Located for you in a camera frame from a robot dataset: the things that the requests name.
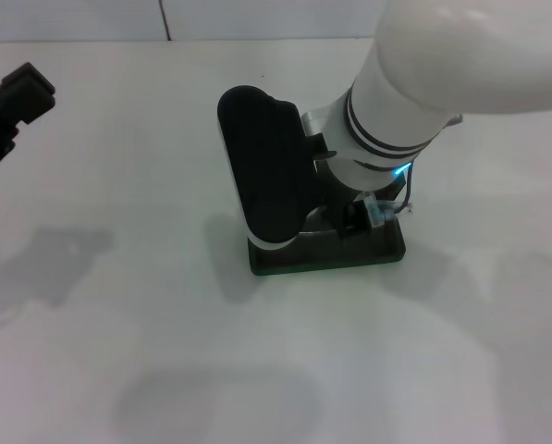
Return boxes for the green glasses case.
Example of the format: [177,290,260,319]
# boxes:
[247,216,406,278]

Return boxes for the grey right wrist cable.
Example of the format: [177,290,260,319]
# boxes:
[365,159,418,228]

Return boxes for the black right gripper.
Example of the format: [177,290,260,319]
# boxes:
[324,178,409,240]

